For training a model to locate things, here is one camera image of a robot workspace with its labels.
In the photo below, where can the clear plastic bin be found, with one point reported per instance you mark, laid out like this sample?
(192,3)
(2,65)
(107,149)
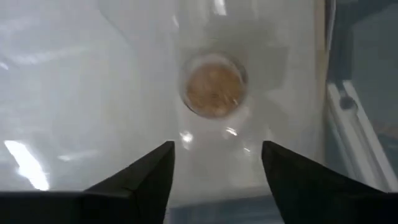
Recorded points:
(264,62)

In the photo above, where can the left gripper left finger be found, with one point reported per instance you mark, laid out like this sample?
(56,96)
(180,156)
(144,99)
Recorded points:
(152,180)

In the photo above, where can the glass spice jar cork lid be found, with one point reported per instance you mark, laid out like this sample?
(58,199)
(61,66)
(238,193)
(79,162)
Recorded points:
(214,90)

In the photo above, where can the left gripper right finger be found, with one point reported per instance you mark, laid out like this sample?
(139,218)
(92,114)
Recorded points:
(304,189)

